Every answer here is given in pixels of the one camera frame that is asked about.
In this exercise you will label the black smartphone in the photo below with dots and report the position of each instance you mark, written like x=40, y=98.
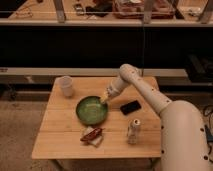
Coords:
x=130, y=107

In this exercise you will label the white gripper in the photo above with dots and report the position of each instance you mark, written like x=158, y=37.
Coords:
x=114, y=89

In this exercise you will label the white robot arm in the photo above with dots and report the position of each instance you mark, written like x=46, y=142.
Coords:
x=183, y=137

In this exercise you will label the wooden table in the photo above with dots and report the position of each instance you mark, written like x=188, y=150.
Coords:
x=127, y=129

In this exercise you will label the white plastic cup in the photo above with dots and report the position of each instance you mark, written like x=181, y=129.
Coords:
x=66, y=85

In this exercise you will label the red snack bar wrapper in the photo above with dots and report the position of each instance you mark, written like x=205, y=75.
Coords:
x=91, y=135

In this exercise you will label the long workbench shelf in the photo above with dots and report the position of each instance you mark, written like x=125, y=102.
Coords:
x=194, y=13

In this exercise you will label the green ceramic bowl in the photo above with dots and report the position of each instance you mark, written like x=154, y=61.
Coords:
x=90, y=111

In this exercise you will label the red tray on shelf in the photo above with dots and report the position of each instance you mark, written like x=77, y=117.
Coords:
x=134, y=9

